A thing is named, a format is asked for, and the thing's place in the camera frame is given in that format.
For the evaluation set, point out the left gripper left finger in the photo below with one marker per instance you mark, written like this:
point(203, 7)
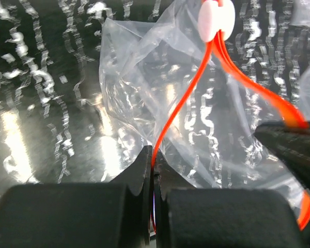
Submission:
point(112, 214)

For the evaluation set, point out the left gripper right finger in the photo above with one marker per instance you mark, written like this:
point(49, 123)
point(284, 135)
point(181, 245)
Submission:
point(189, 217)

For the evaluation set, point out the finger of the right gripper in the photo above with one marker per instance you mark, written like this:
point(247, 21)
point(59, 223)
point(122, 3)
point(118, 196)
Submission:
point(290, 145)

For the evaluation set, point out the clear bag orange zipper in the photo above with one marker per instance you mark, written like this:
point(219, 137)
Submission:
point(145, 68)

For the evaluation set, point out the black marble mat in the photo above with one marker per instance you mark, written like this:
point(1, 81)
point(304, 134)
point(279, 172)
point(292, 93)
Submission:
point(54, 127)

